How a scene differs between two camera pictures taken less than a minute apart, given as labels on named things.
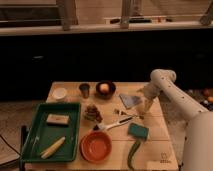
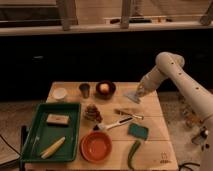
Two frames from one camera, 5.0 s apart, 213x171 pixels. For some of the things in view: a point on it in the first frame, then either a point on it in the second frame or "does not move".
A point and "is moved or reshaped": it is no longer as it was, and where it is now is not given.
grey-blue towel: [129, 100] is moved or reshaped
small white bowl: [59, 93] does not move
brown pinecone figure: [92, 113] does not move
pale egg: [104, 87] does not move
